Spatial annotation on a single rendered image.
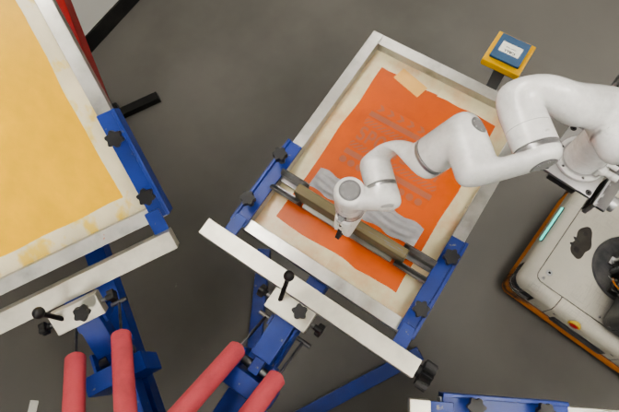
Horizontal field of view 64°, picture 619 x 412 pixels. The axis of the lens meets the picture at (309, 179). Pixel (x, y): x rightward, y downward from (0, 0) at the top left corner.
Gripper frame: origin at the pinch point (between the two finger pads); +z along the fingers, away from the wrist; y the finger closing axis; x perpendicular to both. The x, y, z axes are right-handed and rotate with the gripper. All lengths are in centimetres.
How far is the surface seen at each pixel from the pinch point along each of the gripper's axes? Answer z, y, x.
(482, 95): 3, 57, -12
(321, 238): 6.0, -6.8, 5.6
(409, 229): 5.4, 9.0, -14.7
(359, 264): 6.0, -7.3, -8.0
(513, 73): 6, 72, -17
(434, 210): 6.0, 18.1, -17.8
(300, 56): 102, 92, 90
